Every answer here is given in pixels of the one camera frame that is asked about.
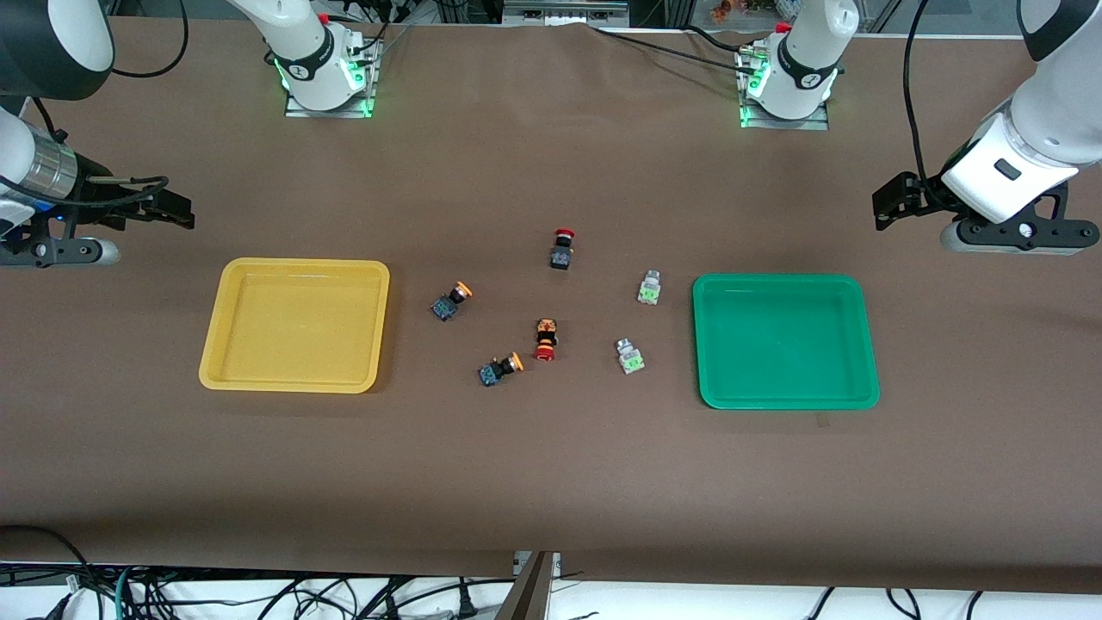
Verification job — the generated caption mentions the yellow push button blue block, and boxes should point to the yellow push button blue block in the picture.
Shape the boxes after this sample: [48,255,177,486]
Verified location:
[478,351,525,388]
[430,281,474,323]

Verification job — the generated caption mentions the black looped cable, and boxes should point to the black looped cable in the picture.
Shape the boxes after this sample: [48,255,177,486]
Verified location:
[0,524,91,595]

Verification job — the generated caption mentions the green plastic tray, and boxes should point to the green plastic tray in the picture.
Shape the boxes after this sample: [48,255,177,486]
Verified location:
[692,273,881,411]

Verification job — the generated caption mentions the yellow plastic tray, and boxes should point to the yellow plastic tray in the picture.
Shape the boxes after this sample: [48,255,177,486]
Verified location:
[198,257,391,394]

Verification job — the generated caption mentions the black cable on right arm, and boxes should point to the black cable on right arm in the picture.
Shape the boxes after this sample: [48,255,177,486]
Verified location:
[110,0,190,80]

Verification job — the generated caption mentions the white bracket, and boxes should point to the white bracket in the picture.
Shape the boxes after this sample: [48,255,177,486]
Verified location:
[513,551,562,580]

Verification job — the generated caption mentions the black cable across table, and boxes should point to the black cable across table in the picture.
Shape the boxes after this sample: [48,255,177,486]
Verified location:
[588,24,758,74]

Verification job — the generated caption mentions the metal base plate left arm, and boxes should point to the metal base plate left arm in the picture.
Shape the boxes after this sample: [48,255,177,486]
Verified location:
[739,47,832,132]

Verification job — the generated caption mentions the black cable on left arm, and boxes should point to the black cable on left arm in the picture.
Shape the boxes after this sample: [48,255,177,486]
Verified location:
[901,0,939,189]

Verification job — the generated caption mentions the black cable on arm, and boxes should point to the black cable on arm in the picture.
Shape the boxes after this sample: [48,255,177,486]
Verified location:
[110,0,190,80]
[901,0,939,189]

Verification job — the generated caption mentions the brown table post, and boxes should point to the brown table post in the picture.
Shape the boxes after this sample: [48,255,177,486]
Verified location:
[495,551,554,620]

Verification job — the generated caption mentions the grey metal box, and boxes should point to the grey metal box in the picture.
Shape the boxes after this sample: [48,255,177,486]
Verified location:
[502,0,631,25]

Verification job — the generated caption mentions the colourful small items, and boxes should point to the colourful small items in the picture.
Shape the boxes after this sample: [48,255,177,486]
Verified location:
[710,0,776,22]

